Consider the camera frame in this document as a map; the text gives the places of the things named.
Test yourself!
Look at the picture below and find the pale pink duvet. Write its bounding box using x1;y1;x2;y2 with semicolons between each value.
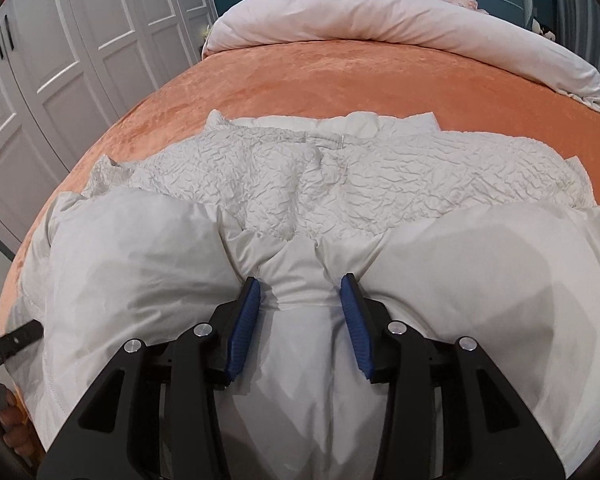
201;0;600;120

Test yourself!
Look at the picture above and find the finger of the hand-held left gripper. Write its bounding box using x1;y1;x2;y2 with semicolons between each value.
0;320;44;377

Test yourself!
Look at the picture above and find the person's left hand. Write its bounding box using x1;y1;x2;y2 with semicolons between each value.
0;391;32;462

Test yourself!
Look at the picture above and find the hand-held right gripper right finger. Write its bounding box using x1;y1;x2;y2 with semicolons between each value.
340;273;566;480

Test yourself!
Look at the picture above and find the pale bedside item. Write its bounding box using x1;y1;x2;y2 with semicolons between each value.
199;24;217;57

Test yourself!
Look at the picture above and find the grey curtain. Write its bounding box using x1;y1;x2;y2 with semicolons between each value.
550;0;600;126

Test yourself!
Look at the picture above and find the orange bed blanket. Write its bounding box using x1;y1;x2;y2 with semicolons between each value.
0;37;600;426

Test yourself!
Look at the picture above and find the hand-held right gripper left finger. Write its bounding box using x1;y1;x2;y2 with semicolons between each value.
37;276;263;480

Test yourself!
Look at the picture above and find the white quilted zip jacket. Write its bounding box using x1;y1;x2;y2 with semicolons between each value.
7;109;600;480

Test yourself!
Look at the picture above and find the small dark bedside item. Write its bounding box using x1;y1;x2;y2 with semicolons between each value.
531;16;557;42

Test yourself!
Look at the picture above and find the white panelled wardrobe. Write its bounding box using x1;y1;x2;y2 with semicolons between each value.
0;0;218;256

